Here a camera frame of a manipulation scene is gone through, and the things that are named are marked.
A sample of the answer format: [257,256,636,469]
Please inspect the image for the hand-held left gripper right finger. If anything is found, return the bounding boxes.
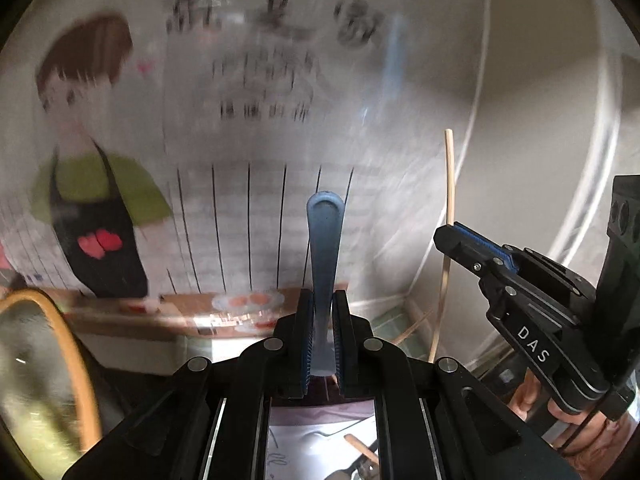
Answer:
[333,289,583,480]

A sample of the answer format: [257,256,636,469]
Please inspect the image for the cartoon wall poster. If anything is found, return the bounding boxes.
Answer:
[0,0,483,311]

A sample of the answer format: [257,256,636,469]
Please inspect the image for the metal spoon black handle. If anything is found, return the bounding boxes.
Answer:
[327,462,378,480]

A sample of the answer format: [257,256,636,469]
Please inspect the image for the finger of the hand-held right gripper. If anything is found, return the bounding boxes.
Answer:
[433,222,613,413]

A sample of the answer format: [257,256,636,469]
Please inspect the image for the small clear plate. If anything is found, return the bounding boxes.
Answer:
[211,290,286,314]

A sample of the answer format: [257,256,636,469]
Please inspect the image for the wooden chopstick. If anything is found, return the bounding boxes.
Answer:
[394,310,435,346]
[427,129,456,364]

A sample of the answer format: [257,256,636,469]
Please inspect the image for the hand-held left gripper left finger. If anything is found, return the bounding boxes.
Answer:
[62,289,315,480]

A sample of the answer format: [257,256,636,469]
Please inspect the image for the black cable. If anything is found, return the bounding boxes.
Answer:
[559,340,640,458]

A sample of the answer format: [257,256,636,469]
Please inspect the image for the wooden cutting board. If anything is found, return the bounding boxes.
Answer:
[62,287,311,339]

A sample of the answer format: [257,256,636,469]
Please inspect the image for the person's right hand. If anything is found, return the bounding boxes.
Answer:
[512,370,638,472]

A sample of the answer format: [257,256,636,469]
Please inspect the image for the wooden spoon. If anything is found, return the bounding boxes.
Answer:
[345,434,380,464]

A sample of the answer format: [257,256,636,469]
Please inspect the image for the blue plastic utensil handle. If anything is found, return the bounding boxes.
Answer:
[306,191,346,377]

